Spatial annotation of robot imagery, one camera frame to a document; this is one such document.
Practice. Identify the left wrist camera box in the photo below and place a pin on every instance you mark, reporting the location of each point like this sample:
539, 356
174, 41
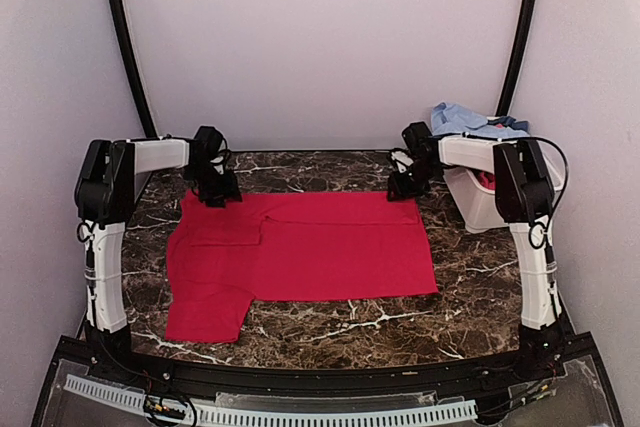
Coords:
207, 142

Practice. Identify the right black frame post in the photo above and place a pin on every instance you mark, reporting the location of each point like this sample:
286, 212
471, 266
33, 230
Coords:
525, 17

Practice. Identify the white plastic laundry bin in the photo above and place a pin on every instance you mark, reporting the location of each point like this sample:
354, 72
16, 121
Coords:
475, 202

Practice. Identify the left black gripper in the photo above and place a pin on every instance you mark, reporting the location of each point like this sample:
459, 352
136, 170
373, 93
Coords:
229, 189

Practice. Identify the dark blue garment in bin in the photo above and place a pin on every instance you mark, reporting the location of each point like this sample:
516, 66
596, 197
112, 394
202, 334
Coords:
510, 122

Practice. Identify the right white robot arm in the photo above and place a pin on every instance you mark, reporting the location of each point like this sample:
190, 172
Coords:
541, 335

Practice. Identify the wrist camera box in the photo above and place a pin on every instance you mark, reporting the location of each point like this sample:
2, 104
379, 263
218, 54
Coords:
207, 142
417, 138

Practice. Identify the left electronics board with wires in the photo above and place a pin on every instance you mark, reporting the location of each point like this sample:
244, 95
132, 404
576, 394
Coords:
166, 405

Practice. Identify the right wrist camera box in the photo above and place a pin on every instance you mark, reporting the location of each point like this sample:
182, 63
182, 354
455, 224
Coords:
417, 138

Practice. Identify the electronics board with wires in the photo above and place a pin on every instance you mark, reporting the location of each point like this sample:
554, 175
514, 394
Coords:
166, 405
532, 393

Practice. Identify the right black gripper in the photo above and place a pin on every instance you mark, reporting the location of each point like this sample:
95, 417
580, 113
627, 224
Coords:
401, 189

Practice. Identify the red t-shirt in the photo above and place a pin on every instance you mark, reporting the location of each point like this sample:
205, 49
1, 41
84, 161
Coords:
292, 247

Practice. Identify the left black frame post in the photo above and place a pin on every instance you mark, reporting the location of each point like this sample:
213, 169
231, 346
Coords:
123, 37

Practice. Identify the black frame post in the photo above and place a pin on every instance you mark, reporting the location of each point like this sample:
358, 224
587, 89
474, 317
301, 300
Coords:
525, 17
123, 37

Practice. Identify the light blue shirt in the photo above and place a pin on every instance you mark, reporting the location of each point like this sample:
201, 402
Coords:
452, 119

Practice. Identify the pink garment in bin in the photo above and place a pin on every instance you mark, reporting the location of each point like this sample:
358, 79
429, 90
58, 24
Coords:
486, 180

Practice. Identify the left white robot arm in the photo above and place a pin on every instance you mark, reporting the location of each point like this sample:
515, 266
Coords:
105, 197

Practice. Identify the right electronics board with wires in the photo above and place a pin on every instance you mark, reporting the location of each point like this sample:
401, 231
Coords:
532, 393

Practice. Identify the white slotted cable duct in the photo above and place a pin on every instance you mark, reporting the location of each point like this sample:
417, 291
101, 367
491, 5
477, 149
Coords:
254, 410

